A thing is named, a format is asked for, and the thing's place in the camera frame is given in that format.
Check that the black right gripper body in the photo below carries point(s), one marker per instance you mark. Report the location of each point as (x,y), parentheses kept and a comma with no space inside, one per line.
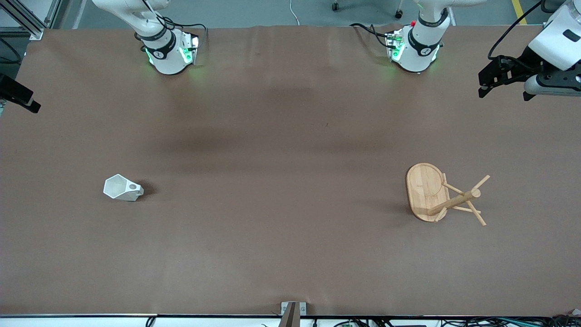
(13,92)

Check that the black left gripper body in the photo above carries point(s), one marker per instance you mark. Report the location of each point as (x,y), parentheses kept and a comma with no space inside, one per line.
(525,60)

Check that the white faceted cup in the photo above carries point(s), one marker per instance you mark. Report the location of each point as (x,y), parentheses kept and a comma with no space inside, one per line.
(119,187)

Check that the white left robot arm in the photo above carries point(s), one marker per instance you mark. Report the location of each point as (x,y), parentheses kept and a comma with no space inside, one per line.
(420,45)

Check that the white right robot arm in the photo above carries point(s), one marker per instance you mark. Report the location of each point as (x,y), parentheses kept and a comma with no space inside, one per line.
(163,50)

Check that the wooden cup rack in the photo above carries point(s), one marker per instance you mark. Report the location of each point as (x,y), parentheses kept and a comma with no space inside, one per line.
(424,190)

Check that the brown paper table cover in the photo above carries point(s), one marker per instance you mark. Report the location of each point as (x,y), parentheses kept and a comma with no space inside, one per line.
(290,227)

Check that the aluminium frame profile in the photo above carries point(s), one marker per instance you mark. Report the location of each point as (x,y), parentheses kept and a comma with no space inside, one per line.
(32,25)

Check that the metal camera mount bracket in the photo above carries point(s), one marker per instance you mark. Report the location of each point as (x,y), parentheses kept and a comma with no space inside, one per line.
(290,313)

